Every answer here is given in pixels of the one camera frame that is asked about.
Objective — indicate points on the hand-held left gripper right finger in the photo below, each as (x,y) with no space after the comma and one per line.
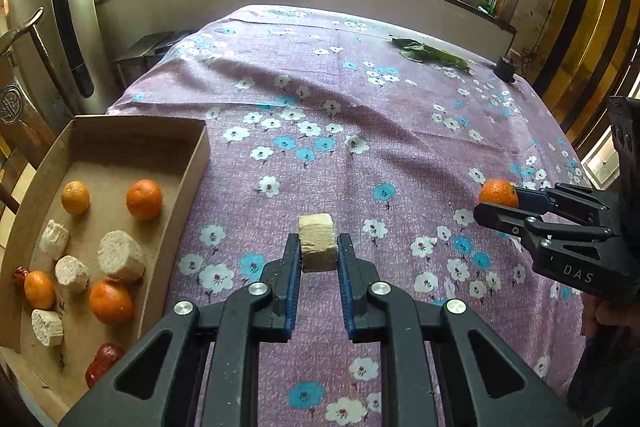
(347,287)

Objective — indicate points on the dark wooden chair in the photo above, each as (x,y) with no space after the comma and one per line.
(15,102)

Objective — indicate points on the small orange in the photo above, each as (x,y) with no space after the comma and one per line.
(39,290)
(496,193)
(111,302)

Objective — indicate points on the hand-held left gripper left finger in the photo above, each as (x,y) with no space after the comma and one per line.
(292,287)

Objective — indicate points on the purple floral bedsheet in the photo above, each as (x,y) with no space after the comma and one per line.
(350,107)

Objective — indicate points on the person's right forearm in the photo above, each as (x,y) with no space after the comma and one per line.
(610,377)

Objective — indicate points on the smooth orange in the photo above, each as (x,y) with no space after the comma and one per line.
(144,200)

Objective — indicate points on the small black device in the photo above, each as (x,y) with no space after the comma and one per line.
(505,68)

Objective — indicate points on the brown cardboard box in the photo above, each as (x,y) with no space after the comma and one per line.
(125,142)

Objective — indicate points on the person's right hand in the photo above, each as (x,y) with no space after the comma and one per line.
(615,314)

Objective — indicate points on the silver refrigerator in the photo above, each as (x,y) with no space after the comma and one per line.
(100,72)

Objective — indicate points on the peeled sugarcane piece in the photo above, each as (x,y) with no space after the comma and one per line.
(47,328)
(54,241)
(316,242)
(71,273)
(121,257)

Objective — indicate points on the green leafy vegetable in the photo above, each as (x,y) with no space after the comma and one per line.
(430,54)

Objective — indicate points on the red date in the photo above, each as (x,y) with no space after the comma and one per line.
(102,363)
(20,277)

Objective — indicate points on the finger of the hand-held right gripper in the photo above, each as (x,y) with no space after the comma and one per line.
(530,198)
(500,214)

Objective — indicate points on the rough-skinned orange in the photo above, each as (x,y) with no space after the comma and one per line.
(76,198)

